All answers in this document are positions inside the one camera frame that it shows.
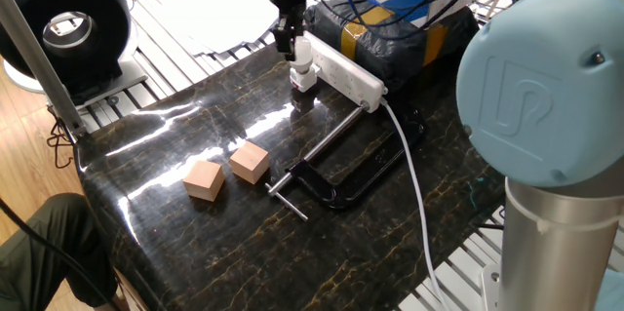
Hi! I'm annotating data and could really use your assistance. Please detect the white light bulb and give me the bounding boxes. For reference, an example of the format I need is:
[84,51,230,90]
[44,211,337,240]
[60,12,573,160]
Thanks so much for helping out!
[289,36,314,74]

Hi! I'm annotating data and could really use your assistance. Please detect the white bulb holder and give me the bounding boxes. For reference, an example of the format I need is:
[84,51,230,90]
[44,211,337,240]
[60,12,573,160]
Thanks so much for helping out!
[289,65,319,94]

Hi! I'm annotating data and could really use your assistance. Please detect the white power strip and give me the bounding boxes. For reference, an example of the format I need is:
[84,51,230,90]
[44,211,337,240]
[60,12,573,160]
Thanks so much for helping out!
[306,30,389,114]

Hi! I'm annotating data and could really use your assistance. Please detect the white paper sheets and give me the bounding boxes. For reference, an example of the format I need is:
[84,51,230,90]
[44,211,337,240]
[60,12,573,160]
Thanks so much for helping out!
[140,0,284,57]

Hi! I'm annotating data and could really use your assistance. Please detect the black plastic wrapped package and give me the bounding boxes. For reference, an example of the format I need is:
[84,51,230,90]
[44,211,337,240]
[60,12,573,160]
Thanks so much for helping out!
[302,0,482,92]

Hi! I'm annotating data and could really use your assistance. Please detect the wooden cube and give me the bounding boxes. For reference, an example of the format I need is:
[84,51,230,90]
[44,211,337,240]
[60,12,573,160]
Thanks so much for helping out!
[182,159,226,203]
[228,140,272,185]

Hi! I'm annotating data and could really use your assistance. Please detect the black C-clamp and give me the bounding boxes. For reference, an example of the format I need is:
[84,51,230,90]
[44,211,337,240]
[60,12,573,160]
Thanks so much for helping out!
[265,101,426,223]

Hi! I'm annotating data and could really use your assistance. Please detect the dark trousered person leg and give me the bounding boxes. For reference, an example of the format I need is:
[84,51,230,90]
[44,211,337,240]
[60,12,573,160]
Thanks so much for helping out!
[0,192,118,311]

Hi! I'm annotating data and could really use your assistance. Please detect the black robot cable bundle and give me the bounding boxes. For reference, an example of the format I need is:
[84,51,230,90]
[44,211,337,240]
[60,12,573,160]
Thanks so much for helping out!
[309,0,523,42]

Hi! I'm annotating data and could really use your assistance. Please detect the white power strip cable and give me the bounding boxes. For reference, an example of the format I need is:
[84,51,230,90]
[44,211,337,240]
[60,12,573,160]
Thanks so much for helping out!
[379,98,449,311]

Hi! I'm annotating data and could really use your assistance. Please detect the aluminium frame post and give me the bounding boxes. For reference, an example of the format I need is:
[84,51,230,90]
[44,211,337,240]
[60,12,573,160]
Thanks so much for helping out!
[0,0,89,139]

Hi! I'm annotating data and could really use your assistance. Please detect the tangled dark cable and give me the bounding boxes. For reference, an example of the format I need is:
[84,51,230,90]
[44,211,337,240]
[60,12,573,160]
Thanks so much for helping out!
[46,105,75,170]

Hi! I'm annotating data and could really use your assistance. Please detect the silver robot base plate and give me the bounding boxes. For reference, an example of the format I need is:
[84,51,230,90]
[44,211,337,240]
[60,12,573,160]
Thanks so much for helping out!
[480,264,502,311]

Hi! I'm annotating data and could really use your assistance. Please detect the thin black cable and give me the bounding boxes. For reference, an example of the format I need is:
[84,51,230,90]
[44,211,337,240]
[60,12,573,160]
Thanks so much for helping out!
[0,196,123,311]

